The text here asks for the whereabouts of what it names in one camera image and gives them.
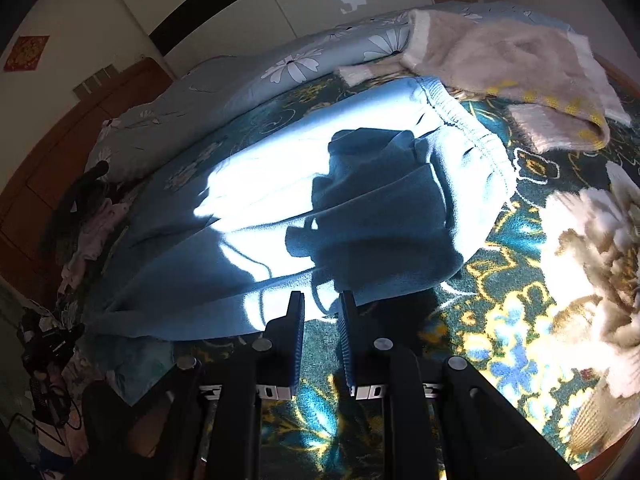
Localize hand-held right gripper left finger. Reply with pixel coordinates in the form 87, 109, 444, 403
159, 290, 306, 480

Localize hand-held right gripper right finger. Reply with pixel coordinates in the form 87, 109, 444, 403
338, 290, 581, 480

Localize light blue sweatpants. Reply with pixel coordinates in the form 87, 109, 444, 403
82, 76, 517, 343

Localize pile of pink clothes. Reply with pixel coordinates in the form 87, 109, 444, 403
54, 182, 132, 301

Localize floral printed blanket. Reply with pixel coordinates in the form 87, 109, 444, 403
56, 57, 640, 480

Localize brown wooden headboard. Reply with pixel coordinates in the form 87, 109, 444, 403
0, 56, 176, 306

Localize blue daisy print quilt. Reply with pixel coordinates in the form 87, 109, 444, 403
84, 2, 576, 183

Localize beige fuzzy sweater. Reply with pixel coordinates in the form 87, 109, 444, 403
338, 9, 632, 155

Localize white glossy wardrobe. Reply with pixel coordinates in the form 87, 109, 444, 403
109, 0, 435, 77

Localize grey wall switch panel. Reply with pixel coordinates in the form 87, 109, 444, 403
73, 66, 117, 102

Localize red wall decoration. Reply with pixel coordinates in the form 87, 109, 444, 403
3, 35, 51, 73

